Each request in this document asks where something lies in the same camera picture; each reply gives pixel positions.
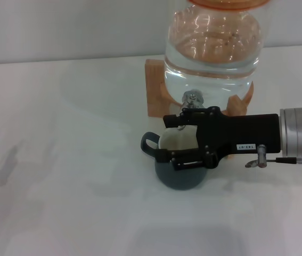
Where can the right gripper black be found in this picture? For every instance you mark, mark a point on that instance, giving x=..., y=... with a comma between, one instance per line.
x=236, y=133

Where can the black ceramic cup white inside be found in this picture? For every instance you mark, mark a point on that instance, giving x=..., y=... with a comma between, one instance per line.
x=180, y=181

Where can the chrome faucet with lever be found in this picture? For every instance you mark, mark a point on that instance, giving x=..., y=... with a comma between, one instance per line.
x=192, y=97

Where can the wooden dispenser stand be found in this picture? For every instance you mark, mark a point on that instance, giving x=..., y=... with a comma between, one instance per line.
x=154, y=90

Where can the clear glass water dispenser jar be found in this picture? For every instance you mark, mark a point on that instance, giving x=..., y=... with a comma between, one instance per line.
x=212, y=66

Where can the orange dispenser lid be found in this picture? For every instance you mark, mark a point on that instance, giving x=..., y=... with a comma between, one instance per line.
x=228, y=4

